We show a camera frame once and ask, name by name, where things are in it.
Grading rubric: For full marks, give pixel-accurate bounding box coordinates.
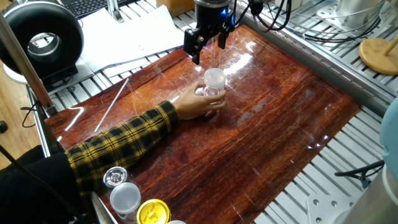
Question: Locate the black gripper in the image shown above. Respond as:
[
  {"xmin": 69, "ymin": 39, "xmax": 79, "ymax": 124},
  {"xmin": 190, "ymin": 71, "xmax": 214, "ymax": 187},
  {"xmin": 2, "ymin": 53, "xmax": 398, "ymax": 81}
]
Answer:
[{"xmin": 183, "ymin": 3, "xmax": 236, "ymax": 65}]

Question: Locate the frosted white jar lid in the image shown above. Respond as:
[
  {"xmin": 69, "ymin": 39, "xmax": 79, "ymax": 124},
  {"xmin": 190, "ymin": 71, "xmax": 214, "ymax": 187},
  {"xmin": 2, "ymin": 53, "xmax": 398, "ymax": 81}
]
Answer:
[{"xmin": 203, "ymin": 67, "xmax": 227, "ymax": 91}]

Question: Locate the small clear jar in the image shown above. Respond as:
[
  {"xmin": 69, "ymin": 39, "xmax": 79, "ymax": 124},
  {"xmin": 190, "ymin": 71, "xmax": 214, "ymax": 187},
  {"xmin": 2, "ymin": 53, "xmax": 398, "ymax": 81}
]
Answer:
[{"xmin": 195, "ymin": 84, "xmax": 226, "ymax": 106}]

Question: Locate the yellow black plaid-sleeved forearm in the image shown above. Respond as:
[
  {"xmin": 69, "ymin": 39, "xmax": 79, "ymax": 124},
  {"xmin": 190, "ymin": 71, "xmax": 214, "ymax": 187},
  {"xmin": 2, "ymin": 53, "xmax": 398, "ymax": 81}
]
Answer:
[{"xmin": 64, "ymin": 100, "xmax": 180, "ymax": 196}]

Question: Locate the jar with silver lid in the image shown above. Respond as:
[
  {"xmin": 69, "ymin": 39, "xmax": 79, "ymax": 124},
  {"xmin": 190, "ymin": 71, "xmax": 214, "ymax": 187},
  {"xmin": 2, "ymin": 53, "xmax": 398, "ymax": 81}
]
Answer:
[{"xmin": 102, "ymin": 166, "xmax": 129, "ymax": 195}]

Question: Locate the jar with frosted lid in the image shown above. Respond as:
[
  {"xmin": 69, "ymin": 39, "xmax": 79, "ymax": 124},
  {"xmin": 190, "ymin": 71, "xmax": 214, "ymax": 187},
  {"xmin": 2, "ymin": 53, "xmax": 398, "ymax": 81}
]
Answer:
[{"xmin": 109, "ymin": 182, "xmax": 142, "ymax": 222}]

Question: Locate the jar with gold lid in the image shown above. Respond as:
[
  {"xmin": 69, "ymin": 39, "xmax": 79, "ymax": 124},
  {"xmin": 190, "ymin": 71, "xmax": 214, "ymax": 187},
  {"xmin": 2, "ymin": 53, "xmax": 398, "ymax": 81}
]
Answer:
[{"xmin": 136, "ymin": 198, "xmax": 172, "ymax": 224}]

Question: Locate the bare person's hand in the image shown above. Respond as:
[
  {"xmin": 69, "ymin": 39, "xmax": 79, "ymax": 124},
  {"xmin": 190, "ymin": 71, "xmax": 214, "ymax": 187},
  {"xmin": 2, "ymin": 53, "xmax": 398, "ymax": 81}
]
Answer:
[{"xmin": 170, "ymin": 81, "xmax": 228, "ymax": 121}]

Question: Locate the brown cardboard box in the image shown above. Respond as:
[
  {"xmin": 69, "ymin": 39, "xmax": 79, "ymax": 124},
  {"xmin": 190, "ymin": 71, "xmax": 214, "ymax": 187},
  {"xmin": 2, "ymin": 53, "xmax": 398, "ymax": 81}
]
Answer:
[{"xmin": 155, "ymin": 0, "xmax": 196, "ymax": 18}]

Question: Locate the white paper sheet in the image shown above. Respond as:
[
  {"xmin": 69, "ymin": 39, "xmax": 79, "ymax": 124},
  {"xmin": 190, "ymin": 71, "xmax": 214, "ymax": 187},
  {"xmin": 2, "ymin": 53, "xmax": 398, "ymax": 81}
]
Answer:
[
  {"xmin": 79, "ymin": 4, "xmax": 185, "ymax": 74},
  {"xmin": 102, "ymin": 57, "xmax": 156, "ymax": 78}
]

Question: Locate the thin white rod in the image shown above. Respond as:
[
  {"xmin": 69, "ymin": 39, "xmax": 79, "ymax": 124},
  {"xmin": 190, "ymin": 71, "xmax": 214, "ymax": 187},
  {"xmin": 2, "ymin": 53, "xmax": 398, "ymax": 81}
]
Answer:
[{"xmin": 94, "ymin": 77, "xmax": 130, "ymax": 133}]

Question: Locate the black keyboard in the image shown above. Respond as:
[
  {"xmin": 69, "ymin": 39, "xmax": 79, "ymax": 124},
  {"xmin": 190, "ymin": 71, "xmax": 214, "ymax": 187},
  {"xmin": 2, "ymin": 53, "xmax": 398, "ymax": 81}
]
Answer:
[{"xmin": 60, "ymin": 0, "xmax": 137, "ymax": 19}]

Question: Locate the white device base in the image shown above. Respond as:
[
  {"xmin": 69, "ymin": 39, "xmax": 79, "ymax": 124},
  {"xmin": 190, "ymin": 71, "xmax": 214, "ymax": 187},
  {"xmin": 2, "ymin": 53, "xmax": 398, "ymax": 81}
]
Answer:
[{"xmin": 2, "ymin": 57, "xmax": 96, "ymax": 96}]

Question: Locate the silver mounting plate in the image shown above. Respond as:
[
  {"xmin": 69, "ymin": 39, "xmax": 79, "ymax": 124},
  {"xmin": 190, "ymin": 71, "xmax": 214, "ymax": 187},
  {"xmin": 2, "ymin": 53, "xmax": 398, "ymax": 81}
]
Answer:
[{"xmin": 316, "ymin": 0, "xmax": 388, "ymax": 32}]

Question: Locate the round wooden stand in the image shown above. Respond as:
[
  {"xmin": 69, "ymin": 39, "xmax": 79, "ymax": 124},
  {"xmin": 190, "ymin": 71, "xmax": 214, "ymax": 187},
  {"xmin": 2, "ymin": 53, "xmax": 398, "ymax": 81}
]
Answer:
[{"xmin": 358, "ymin": 33, "xmax": 398, "ymax": 76}]

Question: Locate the person's black garment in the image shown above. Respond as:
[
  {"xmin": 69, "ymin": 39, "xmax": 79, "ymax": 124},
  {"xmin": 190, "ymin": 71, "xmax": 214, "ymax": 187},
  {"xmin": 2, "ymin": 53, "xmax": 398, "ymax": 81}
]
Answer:
[{"xmin": 0, "ymin": 144, "xmax": 94, "ymax": 224}]

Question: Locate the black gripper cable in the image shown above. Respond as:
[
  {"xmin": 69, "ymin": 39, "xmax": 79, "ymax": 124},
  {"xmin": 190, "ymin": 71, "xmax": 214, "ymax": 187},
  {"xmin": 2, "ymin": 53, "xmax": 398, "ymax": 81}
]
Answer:
[{"xmin": 232, "ymin": 0, "xmax": 293, "ymax": 32}]

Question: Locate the aluminium bracket post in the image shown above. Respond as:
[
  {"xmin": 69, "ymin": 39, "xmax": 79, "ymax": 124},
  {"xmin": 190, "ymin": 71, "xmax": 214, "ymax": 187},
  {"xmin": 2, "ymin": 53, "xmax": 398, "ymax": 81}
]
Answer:
[{"xmin": 106, "ymin": 0, "xmax": 126, "ymax": 24}]

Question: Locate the silver aluminium frame rail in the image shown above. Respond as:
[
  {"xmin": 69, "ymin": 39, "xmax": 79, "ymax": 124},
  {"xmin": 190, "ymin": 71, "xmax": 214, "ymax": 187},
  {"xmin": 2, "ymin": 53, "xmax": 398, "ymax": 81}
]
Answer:
[{"xmin": 236, "ymin": 4, "xmax": 398, "ymax": 118}]

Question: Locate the black cable bundle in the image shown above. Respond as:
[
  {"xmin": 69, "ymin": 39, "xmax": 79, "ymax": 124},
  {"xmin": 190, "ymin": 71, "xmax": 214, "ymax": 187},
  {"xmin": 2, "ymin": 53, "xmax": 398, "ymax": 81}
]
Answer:
[{"xmin": 303, "ymin": 15, "xmax": 383, "ymax": 44}]

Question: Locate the black ring-shaped device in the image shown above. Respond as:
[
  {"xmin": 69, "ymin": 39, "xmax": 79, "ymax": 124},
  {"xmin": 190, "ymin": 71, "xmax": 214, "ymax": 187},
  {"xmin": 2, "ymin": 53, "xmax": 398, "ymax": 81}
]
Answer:
[{"xmin": 0, "ymin": 1, "xmax": 85, "ymax": 93}]

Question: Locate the aluminium frame strut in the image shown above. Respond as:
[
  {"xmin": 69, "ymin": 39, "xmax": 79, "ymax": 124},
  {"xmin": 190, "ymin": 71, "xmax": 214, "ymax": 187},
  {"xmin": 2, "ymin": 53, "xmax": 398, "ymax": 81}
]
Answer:
[{"xmin": 0, "ymin": 12, "xmax": 59, "ymax": 116}]

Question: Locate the black floor cable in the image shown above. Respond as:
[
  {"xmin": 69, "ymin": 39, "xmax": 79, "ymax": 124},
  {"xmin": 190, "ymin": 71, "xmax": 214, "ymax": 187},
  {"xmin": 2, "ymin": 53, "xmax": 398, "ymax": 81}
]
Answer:
[{"xmin": 20, "ymin": 100, "xmax": 41, "ymax": 128}]

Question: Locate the black cable with blue plug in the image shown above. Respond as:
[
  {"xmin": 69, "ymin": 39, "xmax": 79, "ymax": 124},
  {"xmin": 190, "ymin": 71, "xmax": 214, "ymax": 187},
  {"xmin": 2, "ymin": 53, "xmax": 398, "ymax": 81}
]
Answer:
[{"xmin": 334, "ymin": 160, "xmax": 386, "ymax": 190}]

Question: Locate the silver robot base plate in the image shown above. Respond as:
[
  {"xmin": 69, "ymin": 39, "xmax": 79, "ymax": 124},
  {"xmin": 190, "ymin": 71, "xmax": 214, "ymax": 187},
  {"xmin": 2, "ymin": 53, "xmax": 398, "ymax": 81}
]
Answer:
[{"xmin": 306, "ymin": 194, "xmax": 358, "ymax": 224}]

